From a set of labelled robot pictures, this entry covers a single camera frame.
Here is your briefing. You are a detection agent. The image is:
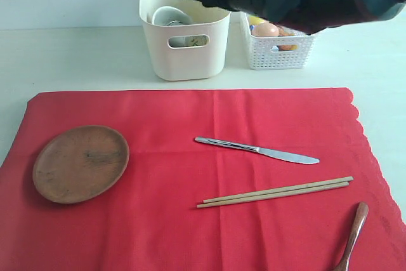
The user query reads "brown egg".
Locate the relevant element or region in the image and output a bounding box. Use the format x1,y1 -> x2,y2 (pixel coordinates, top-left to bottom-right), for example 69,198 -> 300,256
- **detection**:
251,22 -> 279,37

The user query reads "red tablecloth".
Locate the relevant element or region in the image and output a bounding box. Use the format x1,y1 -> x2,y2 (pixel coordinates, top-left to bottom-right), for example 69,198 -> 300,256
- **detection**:
1,88 -> 405,270

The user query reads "silver table knife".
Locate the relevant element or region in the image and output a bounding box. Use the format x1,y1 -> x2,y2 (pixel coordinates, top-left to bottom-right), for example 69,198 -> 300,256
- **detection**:
195,136 -> 320,164

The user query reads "orange fried chicken piece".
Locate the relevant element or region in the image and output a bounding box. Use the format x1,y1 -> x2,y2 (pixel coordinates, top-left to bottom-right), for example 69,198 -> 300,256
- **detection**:
278,27 -> 295,37

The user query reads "stainless steel cup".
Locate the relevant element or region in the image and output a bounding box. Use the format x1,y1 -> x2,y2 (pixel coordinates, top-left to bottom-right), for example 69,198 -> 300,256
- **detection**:
166,20 -> 186,27

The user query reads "cream plastic bin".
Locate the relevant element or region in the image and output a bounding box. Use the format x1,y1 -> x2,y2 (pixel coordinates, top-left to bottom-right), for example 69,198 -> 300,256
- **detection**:
139,0 -> 230,81

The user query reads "white ceramic bowl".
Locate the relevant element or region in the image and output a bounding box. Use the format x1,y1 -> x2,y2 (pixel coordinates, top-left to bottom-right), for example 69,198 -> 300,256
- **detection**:
151,6 -> 193,26

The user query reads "wooden chopstick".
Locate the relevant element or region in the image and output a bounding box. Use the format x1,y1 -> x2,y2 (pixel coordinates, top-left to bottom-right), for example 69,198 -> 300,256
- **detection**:
203,176 -> 353,204
197,182 -> 349,208

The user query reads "yellow toy cheese wedge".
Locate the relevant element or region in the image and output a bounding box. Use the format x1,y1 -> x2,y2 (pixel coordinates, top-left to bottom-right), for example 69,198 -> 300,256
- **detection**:
278,45 -> 298,51

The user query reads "yellow lemon with sticker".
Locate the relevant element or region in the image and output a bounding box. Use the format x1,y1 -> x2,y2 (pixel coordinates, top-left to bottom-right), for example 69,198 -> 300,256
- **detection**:
247,15 -> 265,26

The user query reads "white perforated plastic basket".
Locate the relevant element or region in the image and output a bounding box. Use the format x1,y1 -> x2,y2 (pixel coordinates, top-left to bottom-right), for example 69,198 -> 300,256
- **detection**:
240,13 -> 316,70

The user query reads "brown wooden plate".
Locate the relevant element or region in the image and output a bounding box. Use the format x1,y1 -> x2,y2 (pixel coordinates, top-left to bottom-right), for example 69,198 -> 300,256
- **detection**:
32,125 -> 129,204

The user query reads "brown wooden spoon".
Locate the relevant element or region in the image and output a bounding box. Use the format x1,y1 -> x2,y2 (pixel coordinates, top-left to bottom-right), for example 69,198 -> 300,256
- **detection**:
333,202 -> 369,271

